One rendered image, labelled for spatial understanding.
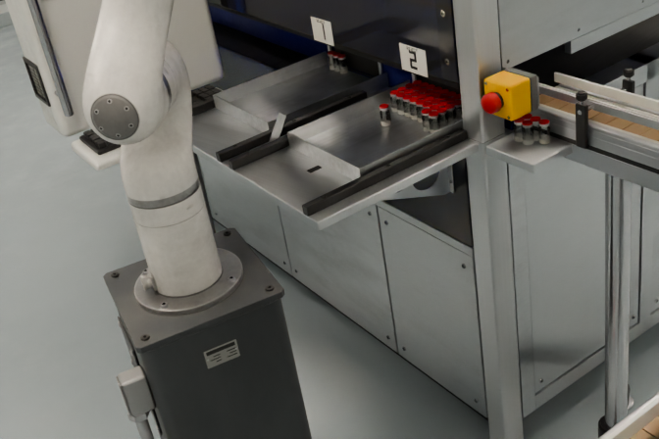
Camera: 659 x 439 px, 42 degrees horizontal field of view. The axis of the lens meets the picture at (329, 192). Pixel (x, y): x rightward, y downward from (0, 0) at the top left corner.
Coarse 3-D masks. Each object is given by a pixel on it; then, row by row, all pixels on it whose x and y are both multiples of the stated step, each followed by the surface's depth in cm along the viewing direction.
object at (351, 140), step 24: (384, 96) 198; (336, 120) 192; (360, 120) 193; (408, 120) 190; (312, 144) 178; (336, 144) 184; (360, 144) 183; (384, 144) 181; (408, 144) 172; (336, 168) 173; (360, 168) 166
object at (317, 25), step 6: (312, 18) 209; (312, 24) 211; (318, 24) 208; (324, 24) 206; (330, 24) 204; (318, 30) 209; (330, 30) 205; (318, 36) 210; (330, 36) 206; (324, 42) 209; (330, 42) 207
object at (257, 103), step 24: (288, 72) 222; (312, 72) 224; (336, 72) 221; (216, 96) 210; (240, 96) 216; (264, 96) 214; (288, 96) 212; (312, 96) 210; (336, 96) 200; (240, 120) 203; (264, 120) 193; (288, 120) 195
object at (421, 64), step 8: (400, 48) 184; (408, 48) 182; (416, 48) 180; (400, 56) 185; (408, 56) 183; (416, 56) 181; (424, 56) 179; (408, 64) 184; (416, 64) 182; (424, 64) 180; (416, 72) 183; (424, 72) 181
